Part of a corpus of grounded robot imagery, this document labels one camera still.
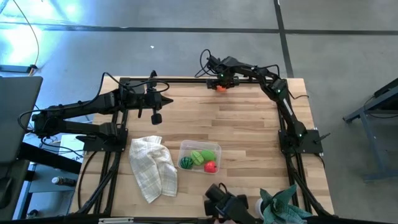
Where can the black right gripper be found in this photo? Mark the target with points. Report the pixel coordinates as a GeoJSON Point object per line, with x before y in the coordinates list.
{"type": "Point", "coordinates": [225, 77]}

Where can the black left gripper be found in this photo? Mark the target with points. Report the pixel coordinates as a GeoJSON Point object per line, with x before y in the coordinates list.
{"type": "Point", "coordinates": [143, 98]}

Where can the orange toy fruit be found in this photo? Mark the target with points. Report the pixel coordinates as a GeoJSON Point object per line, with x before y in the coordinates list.
{"type": "Point", "coordinates": [221, 89]}

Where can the ridged green toy vegetable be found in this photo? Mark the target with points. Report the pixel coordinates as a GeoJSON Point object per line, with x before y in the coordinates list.
{"type": "Point", "coordinates": [197, 157]}

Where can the dark green toy watermelon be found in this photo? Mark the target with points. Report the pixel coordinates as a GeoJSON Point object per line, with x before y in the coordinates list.
{"type": "Point", "coordinates": [186, 162]}

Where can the clear plastic container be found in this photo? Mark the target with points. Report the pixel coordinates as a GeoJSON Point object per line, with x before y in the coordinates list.
{"type": "Point", "coordinates": [217, 146]}

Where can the red toy fruit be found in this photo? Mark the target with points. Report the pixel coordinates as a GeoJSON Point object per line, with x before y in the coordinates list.
{"type": "Point", "coordinates": [210, 167]}

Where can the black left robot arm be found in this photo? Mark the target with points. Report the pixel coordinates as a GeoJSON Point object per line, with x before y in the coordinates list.
{"type": "Point", "coordinates": [77, 107]}

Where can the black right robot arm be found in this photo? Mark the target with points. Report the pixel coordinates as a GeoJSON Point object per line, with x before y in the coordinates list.
{"type": "Point", "coordinates": [289, 109]}

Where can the white checked cloth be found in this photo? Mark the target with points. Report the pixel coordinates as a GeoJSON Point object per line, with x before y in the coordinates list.
{"type": "Point", "coordinates": [152, 168]}

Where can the white paper sheet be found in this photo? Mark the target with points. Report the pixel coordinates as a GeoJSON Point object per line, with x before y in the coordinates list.
{"type": "Point", "coordinates": [70, 144]}

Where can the brown bottle with white cap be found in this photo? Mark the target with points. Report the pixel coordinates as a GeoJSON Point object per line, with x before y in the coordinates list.
{"type": "Point", "coordinates": [63, 181]}

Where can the white plant pot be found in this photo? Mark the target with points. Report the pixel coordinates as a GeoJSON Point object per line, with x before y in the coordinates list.
{"type": "Point", "coordinates": [258, 208]}

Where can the green artificial plant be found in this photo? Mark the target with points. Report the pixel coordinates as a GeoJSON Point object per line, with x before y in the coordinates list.
{"type": "Point", "coordinates": [284, 205]}

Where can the dark grey cabinet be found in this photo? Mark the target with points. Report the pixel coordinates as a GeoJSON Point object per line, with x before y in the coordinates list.
{"type": "Point", "coordinates": [18, 93]}

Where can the blue-grey shelf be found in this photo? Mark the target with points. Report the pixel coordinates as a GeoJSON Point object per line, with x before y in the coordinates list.
{"type": "Point", "coordinates": [43, 186]}

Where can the blue-grey metal table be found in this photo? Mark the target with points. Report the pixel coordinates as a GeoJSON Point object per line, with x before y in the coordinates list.
{"type": "Point", "coordinates": [371, 149]}

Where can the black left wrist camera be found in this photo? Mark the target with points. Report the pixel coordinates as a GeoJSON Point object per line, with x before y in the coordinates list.
{"type": "Point", "coordinates": [156, 119]}

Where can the black aluminium table frame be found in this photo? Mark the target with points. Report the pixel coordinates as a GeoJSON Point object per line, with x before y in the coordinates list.
{"type": "Point", "coordinates": [186, 80]}

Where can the black frame clamp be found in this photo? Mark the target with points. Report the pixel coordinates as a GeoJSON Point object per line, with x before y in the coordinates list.
{"type": "Point", "coordinates": [152, 74]}

